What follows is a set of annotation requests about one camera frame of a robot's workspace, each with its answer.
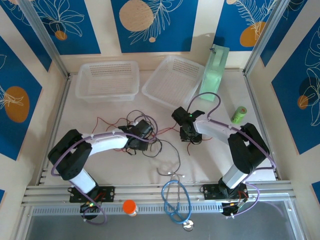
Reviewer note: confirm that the grey metal sheet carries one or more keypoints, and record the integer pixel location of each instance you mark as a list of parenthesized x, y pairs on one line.
[(125, 230)]

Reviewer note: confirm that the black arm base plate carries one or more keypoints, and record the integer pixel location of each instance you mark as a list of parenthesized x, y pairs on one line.
[(210, 191), (110, 193)]

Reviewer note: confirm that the black electronics board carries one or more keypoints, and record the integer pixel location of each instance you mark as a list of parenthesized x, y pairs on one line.
[(232, 207), (90, 208)]

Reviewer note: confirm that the light green plastic case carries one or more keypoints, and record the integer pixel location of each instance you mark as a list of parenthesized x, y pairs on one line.
[(212, 80)]

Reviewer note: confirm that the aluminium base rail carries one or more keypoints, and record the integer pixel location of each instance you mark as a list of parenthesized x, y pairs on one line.
[(150, 192)]

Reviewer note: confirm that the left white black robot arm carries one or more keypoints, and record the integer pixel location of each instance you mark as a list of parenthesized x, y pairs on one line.
[(107, 144)]

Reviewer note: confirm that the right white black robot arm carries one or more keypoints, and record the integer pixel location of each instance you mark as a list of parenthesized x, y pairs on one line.
[(215, 130)]

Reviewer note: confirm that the orange lid pill bottle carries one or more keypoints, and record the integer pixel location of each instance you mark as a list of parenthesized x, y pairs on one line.
[(129, 206)]

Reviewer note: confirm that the blue stethoscope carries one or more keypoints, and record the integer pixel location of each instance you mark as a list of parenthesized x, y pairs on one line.
[(188, 225)]

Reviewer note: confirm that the aluminium frame post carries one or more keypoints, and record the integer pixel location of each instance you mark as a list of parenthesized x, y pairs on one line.
[(42, 32), (265, 37)]

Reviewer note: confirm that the blue floral wall panel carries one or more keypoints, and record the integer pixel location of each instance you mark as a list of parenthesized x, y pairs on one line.
[(15, 75), (300, 30), (230, 25), (25, 37), (287, 112), (75, 37), (175, 30)]

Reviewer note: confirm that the aluminium side rail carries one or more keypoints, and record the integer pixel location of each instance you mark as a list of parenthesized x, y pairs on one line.
[(58, 120), (258, 112)]

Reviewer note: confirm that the white perforated plastic basket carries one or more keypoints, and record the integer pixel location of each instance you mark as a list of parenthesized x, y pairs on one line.
[(172, 82), (107, 82)]

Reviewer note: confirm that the green can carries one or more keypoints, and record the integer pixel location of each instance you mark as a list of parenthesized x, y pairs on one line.
[(238, 115)]

